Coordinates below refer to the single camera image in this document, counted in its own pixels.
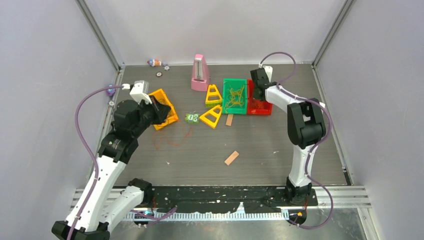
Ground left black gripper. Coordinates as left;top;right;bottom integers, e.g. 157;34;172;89
132;95;171;137

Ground orange plastic bin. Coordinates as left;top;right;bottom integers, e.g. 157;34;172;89
149;88;179;131

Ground yellow cable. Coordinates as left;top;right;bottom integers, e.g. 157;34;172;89
225;83;247;112

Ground orange cable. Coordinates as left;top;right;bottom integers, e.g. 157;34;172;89
151;96;270;151

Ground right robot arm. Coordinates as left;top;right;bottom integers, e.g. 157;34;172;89
250;67;327;205

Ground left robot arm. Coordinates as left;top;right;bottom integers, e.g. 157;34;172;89
51;96;172;240

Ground red plastic bin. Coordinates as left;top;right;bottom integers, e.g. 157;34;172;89
246;79;273;116

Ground green plastic bin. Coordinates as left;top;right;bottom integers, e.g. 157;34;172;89
222;78;248;115

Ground green owl toy block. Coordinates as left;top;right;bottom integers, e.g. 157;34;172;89
184;112;200;124

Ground small wooden block upright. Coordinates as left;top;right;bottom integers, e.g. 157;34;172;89
225;114;234;127

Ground yellow triangle block lower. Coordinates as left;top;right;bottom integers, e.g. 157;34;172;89
199;105;222;129

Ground yellow triangle block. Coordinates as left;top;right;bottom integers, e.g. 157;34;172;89
205;84;223;108
199;105;222;129

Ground small toy figurine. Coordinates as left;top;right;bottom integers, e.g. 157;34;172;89
147;58;163;67

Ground yellow triangle block upper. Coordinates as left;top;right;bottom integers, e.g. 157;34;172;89
205;84;223;108

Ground pink metronome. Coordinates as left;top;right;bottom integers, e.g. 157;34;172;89
190;54;211;92

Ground purple toy ball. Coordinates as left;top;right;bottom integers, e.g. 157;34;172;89
105;84;116;97

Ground flat wooden block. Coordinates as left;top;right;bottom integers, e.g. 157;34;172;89
224;151;239;166

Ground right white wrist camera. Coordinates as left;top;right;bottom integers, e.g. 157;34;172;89
260;65;273;83

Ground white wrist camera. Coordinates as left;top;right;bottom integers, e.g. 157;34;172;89
260;65;273;83
122;80;153;105

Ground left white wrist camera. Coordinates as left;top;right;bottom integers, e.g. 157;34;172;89
122;80;153;105

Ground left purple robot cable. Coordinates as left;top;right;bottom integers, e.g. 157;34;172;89
66;85;178;240

